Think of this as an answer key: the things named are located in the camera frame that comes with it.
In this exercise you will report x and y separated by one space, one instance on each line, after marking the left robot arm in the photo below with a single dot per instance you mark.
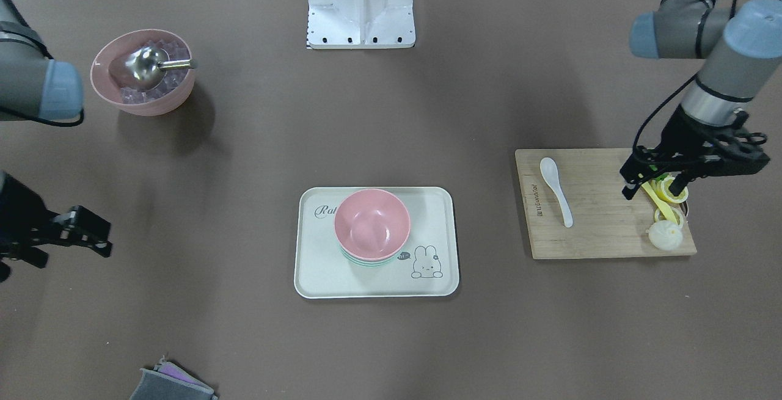
739 46

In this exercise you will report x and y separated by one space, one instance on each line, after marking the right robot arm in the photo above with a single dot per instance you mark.
37 88

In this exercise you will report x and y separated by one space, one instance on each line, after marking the white steamed bun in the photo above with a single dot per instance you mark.
665 235

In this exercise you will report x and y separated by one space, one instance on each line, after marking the lemon slice near bun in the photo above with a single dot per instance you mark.
679 217

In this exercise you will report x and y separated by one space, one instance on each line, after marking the white ceramic spoon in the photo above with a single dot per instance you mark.
550 173

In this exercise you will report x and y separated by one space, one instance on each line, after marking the green bowl stack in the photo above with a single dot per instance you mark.
369 262

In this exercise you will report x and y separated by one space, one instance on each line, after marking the lemon slice near lime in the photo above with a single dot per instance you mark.
662 189

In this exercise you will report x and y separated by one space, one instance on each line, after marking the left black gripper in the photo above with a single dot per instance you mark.
685 133

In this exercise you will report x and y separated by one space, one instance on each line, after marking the small pink bowl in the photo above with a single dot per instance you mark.
372 224

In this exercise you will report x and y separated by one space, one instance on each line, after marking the large pink ice bowl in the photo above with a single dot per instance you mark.
168 95

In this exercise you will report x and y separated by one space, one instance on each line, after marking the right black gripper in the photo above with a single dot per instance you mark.
20 209

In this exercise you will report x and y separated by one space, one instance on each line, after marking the grey folded cloth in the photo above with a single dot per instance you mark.
167 380

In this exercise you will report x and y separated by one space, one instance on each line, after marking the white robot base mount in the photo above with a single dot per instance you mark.
360 24

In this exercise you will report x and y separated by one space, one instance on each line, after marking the metal ice scoop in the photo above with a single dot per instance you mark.
145 68

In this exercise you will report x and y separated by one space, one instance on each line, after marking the yellow plastic knife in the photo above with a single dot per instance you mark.
663 210

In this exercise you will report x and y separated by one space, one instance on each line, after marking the cream rabbit tray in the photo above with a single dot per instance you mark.
426 266

